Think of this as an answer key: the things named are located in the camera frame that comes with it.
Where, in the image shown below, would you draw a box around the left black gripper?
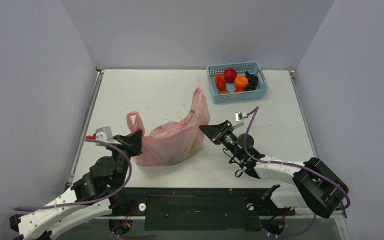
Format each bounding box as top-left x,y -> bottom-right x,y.
108,129 -> 145,187

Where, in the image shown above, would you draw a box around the pink plastic bag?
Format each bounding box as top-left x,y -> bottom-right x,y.
126,87 -> 210,167

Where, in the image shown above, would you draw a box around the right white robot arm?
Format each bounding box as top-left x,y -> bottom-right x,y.
199,120 -> 349,218

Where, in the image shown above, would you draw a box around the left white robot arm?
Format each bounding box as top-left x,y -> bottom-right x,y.
9,127 -> 142,240

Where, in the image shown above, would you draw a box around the small orange fake fruit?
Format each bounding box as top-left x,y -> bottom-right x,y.
217,89 -> 230,95

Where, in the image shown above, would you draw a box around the small red fake fruit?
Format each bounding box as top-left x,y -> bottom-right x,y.
234,87 -> 245,93

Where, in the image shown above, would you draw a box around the red fake mango slice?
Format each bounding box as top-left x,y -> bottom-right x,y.
214,73 -> 227,91

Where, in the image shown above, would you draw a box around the red fake apple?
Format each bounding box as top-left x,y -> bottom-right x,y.
223,68 -> 237,83

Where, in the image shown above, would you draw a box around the black fake grapes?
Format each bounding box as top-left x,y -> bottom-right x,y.
244,71 -> 259,92

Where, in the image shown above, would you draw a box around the blue plastic basket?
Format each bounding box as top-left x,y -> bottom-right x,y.
206,61 -> 269,104

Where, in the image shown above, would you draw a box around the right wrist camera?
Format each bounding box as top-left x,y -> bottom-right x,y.
231,112 -> 244,130

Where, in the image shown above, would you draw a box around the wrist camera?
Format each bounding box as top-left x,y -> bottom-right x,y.
94,126 -> 113,142
231,112 -> 244,130

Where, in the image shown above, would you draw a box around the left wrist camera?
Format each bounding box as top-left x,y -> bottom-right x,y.
94,126 -> 113,142

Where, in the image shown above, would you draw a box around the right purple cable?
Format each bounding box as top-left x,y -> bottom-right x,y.
242,106 -> 351,212

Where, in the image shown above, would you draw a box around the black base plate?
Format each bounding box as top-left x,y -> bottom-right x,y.
98,185 -> 297,236

